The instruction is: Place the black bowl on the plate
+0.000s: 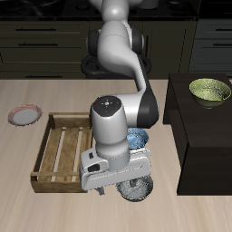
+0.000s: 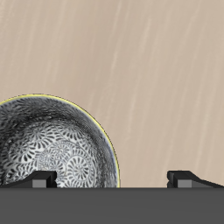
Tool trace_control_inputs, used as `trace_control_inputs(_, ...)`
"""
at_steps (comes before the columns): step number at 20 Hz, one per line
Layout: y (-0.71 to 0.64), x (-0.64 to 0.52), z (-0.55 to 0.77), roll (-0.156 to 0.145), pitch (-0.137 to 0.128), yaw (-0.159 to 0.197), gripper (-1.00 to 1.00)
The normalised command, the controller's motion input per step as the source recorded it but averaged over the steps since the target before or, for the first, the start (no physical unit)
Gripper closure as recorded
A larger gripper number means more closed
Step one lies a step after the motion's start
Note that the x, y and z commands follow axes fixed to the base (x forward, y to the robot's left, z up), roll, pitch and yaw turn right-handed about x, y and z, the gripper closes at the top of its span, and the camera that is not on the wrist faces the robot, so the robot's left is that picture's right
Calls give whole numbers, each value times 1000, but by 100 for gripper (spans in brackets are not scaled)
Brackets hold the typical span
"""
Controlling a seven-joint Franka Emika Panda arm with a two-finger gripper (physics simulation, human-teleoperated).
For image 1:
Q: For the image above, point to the white plate with pink rim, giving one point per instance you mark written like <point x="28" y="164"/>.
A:
<point x="24" y="115"/>

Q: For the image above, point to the dark kitchen cupboards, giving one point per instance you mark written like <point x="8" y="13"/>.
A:
<point x="45" y="51"/>

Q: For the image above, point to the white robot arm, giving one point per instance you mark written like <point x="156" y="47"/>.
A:
<point x="112" y="57"/>

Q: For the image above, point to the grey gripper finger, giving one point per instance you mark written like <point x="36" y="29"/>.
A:
<point x="133" y="183"/>
<point x="100" y="191"/>

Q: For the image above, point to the wooden slat tray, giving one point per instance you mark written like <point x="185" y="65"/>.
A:
<point x="68" y="145"/>

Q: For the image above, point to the blue bowl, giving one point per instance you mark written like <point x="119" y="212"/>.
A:
<point x="137" y="139"/>

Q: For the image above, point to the green bowl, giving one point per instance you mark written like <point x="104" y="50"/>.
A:
<point x="210" y="92"/>

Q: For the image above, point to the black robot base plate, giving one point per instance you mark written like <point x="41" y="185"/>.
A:
<point x="87" y="67"/>

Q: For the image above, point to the black bowl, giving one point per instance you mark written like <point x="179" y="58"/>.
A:
<point x="137" y="191"/>

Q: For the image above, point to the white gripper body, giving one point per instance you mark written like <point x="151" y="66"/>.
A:
<point x="133" y="169"/>

